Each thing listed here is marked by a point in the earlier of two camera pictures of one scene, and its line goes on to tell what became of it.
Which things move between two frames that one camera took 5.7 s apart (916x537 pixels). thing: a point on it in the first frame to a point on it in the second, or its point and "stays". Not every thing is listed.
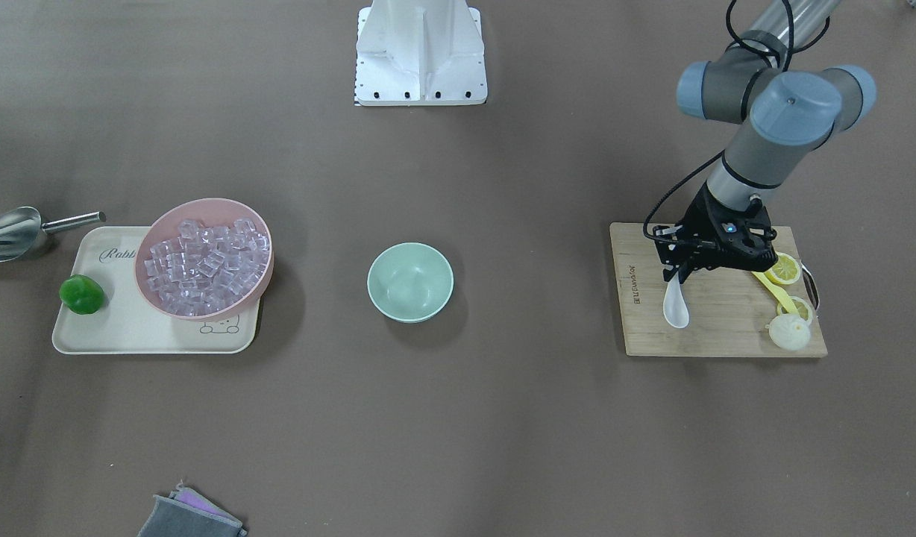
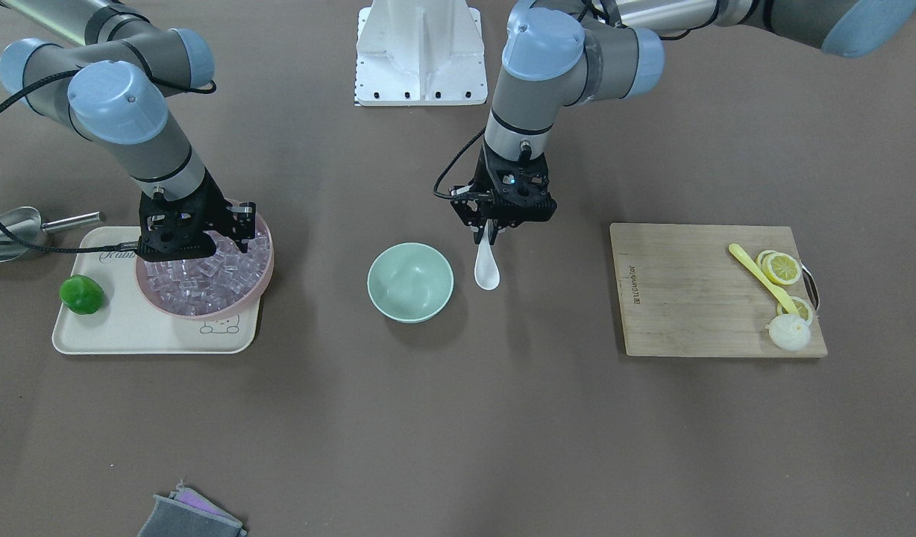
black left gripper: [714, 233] to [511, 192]
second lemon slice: [802, 306] stays
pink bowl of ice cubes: [205, 259] stays
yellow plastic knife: [778, 291] stays
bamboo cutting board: [730, 311] stays
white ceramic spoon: [674, 305] to [487, 270]
